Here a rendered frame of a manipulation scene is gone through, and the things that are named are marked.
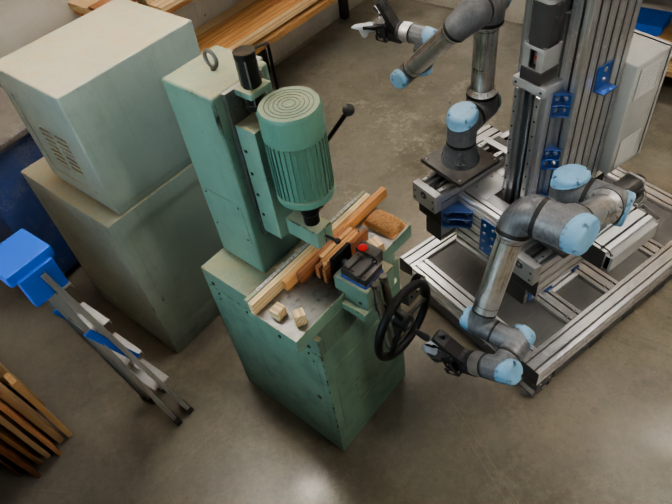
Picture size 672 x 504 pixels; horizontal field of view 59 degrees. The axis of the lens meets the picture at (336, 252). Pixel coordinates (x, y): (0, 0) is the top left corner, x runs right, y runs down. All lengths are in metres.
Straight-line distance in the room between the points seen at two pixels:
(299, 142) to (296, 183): 0.14
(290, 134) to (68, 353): 2.07
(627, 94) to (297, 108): 1.23
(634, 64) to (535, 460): 1.51
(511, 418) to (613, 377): 0.49
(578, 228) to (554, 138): 0.69
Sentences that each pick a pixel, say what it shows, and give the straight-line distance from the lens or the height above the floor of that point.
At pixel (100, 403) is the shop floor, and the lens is 3.05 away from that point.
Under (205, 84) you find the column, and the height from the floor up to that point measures 1.52.
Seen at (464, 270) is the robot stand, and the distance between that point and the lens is 2.84.
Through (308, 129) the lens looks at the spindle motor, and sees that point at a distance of 1.56.
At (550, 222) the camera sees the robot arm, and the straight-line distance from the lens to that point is 1.65.
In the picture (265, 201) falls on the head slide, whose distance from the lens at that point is 1.85.
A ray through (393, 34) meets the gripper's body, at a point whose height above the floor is 1.20.
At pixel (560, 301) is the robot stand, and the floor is 0.22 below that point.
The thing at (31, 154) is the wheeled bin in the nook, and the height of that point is 0.79.
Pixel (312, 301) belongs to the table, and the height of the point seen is 0.90.
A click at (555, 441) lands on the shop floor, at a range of 2.66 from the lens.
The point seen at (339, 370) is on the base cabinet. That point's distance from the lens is 2.13.
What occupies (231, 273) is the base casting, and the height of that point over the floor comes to 0.80.
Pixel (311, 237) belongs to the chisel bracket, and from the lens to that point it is 1.86.
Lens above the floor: 2.36
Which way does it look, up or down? 47 degrees down
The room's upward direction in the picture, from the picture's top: 10 degrees counter-clockwise
